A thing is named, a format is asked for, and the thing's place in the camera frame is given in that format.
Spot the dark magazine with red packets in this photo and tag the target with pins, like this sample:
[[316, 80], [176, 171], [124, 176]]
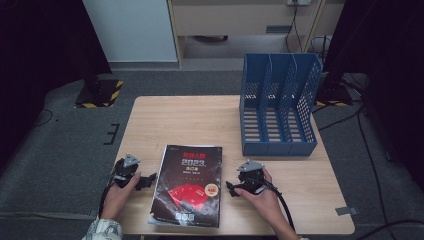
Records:
[[186, 180]]

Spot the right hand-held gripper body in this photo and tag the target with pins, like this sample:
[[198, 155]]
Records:
[[251, 178]]

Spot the light wooden desk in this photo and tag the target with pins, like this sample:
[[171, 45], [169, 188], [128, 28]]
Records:
[[233, 20]]

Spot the blue plastic file rack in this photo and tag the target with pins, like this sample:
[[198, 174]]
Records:
[[278, 148]]

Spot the dark curtain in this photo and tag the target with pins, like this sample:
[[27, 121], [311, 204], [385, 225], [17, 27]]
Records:
[[393, 66], [40, 50]]

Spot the white cabinet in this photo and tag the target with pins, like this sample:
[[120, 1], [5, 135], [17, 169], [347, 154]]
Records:
[[133, 30]]

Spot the wall socket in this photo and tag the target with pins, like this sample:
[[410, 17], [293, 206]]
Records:
[[298, 2]]

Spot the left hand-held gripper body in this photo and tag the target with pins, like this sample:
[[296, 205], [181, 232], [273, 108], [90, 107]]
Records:
[[125, 171]]

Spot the person's right hand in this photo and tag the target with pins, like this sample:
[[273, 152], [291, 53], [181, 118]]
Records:
[[266, 203]]

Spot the person's left hand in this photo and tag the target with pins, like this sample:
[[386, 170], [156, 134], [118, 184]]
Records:
[[116, 200]]

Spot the black stand base yellow stripes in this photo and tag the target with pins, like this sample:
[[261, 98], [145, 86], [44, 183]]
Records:
[[335, 96], [100, 93]]

